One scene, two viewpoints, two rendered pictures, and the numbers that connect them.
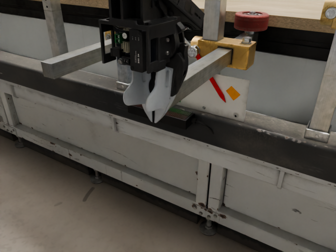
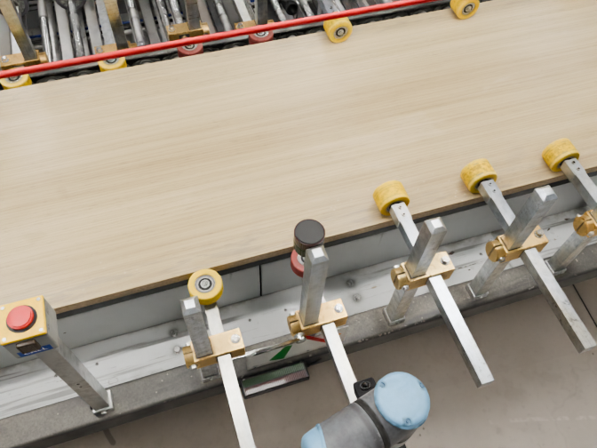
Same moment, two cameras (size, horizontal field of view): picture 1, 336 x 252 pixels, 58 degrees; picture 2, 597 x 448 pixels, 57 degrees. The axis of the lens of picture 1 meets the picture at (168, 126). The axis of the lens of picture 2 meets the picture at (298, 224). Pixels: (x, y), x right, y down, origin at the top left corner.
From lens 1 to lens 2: 1.16 m
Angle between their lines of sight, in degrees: 46
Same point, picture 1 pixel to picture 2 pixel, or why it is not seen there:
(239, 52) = (339, 320)
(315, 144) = (399, 328)
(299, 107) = (342, 266)
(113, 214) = (164, 426)
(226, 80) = not seen: hidden behind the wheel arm
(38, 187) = not seen: outside the picture
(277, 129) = (369, 330)
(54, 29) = (95, 393)
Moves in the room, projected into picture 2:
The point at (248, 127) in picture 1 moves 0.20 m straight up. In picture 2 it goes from (351, 344) to (362, 313)
